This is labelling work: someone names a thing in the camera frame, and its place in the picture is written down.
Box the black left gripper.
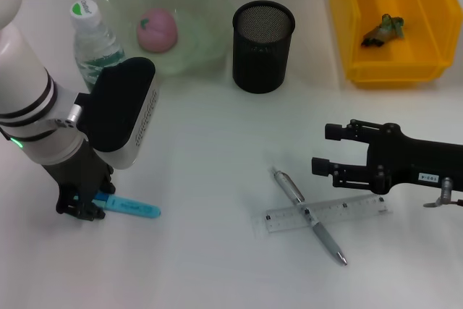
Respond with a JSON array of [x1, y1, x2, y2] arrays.
[[41, 140, 117, 222]]

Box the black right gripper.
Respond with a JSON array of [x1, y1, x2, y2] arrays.
[[311, 119, 463, 195]]

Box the blue teal sheathed scissors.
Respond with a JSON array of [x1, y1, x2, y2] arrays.
[[74, 192, 162, 220]]

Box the clear green-label water bottle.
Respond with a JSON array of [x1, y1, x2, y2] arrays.
[[69, 0, 127, 93]]

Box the pink toy peach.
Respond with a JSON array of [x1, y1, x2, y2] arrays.
[[136, 7, 179, 53]]

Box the silver grey ballpoint pen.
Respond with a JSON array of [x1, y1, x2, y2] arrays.
[[268, 165, 348, 266]]

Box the clear plastic ruler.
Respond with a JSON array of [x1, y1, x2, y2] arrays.
[[251, 192, 394, 240]]

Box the black mesh pen holder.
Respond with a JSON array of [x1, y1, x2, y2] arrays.
[[231, 0, 296, 94]]

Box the translucent green fruit bowl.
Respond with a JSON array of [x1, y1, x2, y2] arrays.
[[99, 0, 234, 78]]

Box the yellow plastic bin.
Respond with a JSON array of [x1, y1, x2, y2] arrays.
[[328, 0, 463, 89]]

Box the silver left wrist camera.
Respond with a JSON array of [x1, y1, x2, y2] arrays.
[[74, 57, 161, 171]]

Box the grey right wrist cable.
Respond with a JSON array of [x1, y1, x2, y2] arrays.
[[422, 177, 463, 208]]

